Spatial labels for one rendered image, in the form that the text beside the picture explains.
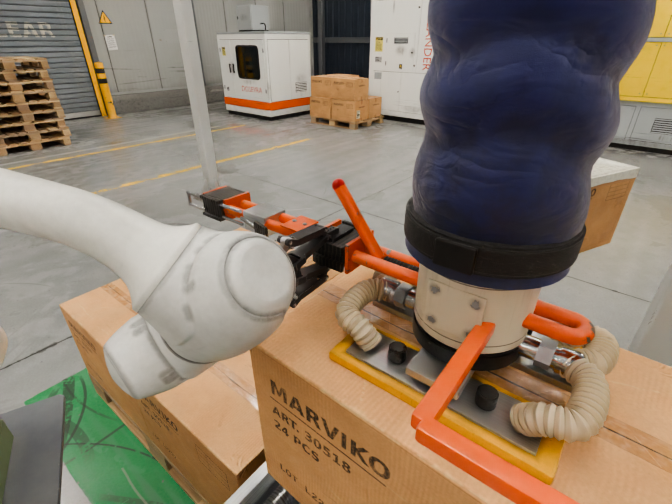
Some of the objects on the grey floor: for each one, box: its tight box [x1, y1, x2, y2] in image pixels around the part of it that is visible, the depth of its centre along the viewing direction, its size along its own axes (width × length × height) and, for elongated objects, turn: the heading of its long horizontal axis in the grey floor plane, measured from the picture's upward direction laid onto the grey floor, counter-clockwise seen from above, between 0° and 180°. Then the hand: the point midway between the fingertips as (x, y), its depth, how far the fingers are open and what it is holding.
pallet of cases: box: [310, 74, 384, 130], centre depth 795 cm, size 121×103×90 cm
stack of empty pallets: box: [0, 56, 72, 157], centre depth 616 cm, size 129×110×131 cm
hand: (337, 243), depth 72 cm, fingers closed on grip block, 4 cm apart
